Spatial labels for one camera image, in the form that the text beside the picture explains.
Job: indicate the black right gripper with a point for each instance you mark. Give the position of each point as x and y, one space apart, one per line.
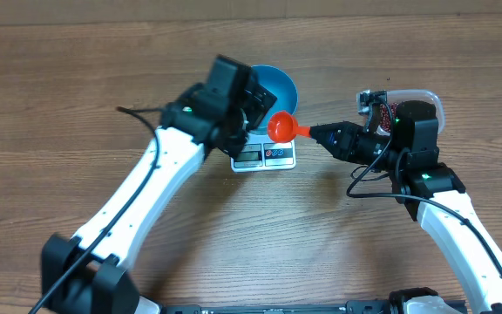
346 142

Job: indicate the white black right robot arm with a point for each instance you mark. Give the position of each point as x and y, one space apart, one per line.
432 193

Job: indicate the cardboard back panel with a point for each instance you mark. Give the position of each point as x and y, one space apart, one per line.
29 12

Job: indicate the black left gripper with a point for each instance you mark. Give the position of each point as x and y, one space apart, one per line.
256 109

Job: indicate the red adzuki beans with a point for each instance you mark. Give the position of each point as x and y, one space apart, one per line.
388 116

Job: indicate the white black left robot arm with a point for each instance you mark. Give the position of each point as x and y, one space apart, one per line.
89 273

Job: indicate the orange scoop with blue handle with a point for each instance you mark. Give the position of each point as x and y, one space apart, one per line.
283 127

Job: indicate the clear plastic food container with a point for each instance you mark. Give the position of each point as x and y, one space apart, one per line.
434 100

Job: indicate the teal blue plastic bowl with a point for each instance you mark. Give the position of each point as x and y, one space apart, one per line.
280 84

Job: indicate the white digital kitchen scale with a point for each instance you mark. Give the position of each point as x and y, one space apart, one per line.
262 154

